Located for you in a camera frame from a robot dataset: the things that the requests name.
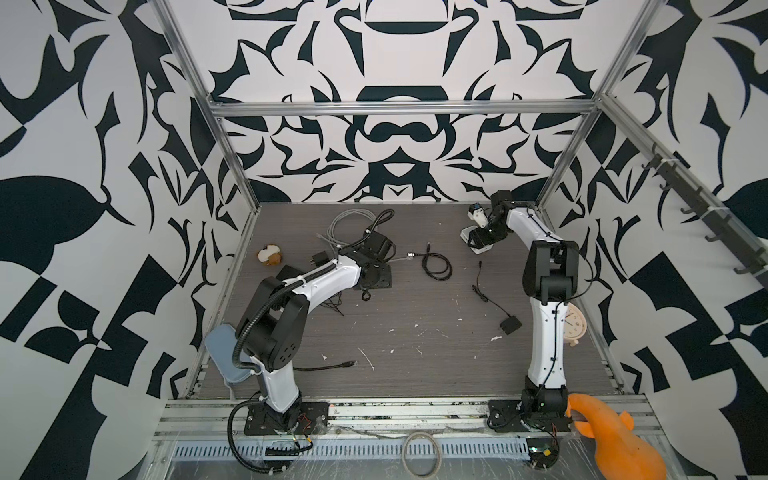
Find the white network switch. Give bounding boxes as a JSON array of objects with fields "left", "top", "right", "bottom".
[{"left": 460, "top": 226, "right": 495, "bottom": 255}]

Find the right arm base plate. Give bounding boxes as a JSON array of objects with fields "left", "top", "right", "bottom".
[{"left": 486, "top": 399, "right": 572, "bottom": 433}]

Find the grey coiled ethernet cable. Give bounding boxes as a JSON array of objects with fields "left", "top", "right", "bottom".
[{"left": 316, "top": 208, "right": 380, "bottom": 253}]

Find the brown white round toy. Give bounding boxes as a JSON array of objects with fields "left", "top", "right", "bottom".
[{"left": 257, "top": 244, "right": 283, "bottom": 266}]

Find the black corrugated cable conduit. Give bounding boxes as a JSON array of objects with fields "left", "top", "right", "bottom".
[{"left": 232, "top": 263, "right": 337, "bottom": 370}]

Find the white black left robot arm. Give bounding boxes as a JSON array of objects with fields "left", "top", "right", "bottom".
[{"left": 231, "top": 230, "right": 396, "bottom": 414}]

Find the grey tape ring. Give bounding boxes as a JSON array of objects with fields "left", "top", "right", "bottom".
[{"left": 400, "top": 431, "right": 443, "bottom": 479}]

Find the black wall hook rail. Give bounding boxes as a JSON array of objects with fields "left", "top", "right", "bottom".
[{"left": 643, "top": 142, "right": 767, "bottom": 290}]

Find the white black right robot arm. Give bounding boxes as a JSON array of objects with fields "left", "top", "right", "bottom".
[{"left": 460, "top": 190, "right": 579, "bottom": 416}]

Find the light blue plastic lid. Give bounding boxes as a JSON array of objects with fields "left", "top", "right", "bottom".
[{"left": 204, "top": 323, "right": 252, "bottom": 385}]

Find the beige round alarm clock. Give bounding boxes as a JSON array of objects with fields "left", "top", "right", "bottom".
[{"left": 564, "top": 303, "right": 588, "bottom": 346}]

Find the small black cable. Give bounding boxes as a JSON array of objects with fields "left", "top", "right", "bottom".
[{"left": 407, "top": 242, "right": 454, "bottom": 282}]

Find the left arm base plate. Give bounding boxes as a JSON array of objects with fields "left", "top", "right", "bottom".
[{"left": 244, "top": 399, "right": 330, "bottom": 436}]

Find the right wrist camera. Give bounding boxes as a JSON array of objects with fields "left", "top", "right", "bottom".
[{"left": 467, "top": 203, "right": 489, "bottom": 228}]

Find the thin black power cable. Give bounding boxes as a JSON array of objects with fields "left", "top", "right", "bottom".
[{"left": 470, "top": 260, "right": 523, "bottom": 336}]

